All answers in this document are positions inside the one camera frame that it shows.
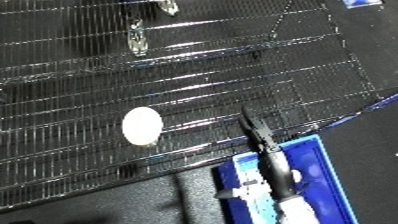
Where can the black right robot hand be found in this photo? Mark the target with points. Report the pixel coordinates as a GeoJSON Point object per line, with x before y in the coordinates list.
{"type": "Point", "coordinates": [275, 166]}

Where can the white paper cup green band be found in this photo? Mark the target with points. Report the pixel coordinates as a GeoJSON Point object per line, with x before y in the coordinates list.
{"type": "Point", "coordinates": [142, 126]}

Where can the pale right robot arm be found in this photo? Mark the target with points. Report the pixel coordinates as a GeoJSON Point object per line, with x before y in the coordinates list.
{"type": "Point", "coordinates": [298, 211]}

